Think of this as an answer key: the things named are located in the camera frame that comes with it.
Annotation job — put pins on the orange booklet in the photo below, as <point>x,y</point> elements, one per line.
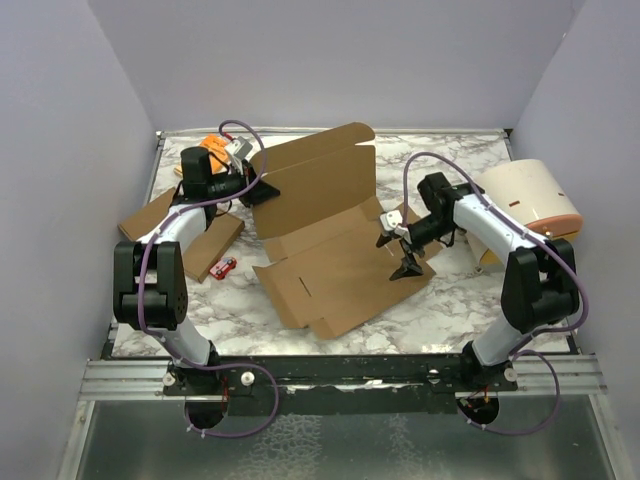
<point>208,158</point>

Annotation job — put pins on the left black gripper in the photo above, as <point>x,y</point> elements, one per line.
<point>259,194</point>

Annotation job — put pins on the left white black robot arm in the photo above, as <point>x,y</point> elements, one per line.
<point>149,287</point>

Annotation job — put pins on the small red toy car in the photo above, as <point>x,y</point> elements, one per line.
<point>223,267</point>

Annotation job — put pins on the brown cardboard box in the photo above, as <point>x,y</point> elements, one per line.
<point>210,246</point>
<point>319,234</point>
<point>143,221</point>

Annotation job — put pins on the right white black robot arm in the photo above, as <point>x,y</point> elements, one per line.
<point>540,283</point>

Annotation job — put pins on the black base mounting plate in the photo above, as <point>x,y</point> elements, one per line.
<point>325,385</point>

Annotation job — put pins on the aluminium rail frame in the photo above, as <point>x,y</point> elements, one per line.
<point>545,429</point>

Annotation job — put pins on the cream toy bread bin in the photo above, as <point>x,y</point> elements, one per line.
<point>527,193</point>

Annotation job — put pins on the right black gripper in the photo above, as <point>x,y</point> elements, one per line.
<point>409,265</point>

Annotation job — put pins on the folded flat brown cardboard box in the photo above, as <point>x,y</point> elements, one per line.
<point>210,246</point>

